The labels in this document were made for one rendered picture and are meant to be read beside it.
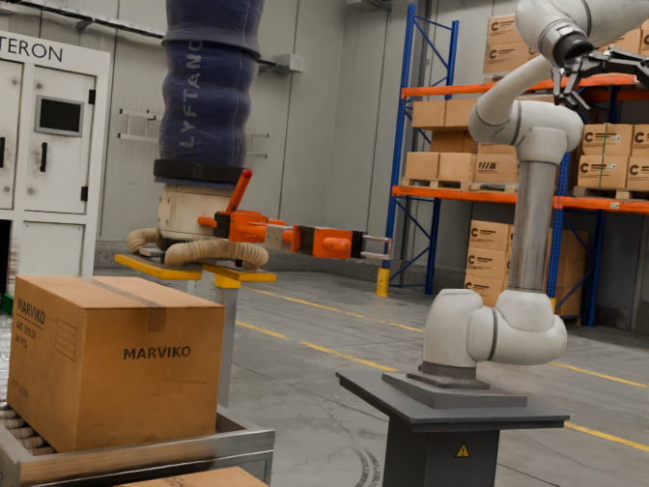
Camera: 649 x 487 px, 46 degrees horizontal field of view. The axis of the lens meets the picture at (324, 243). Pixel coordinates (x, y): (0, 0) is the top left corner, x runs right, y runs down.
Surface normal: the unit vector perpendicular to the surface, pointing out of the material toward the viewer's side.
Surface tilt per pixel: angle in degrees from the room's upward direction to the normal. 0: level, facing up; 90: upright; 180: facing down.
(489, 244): 93
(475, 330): 82
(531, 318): 82
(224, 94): 72
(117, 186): 90
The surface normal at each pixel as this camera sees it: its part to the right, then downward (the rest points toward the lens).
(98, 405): 0.61, 0.10
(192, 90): 0.01, -0.25
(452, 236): -0.74, -0.04
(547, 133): 0.00, 0.07
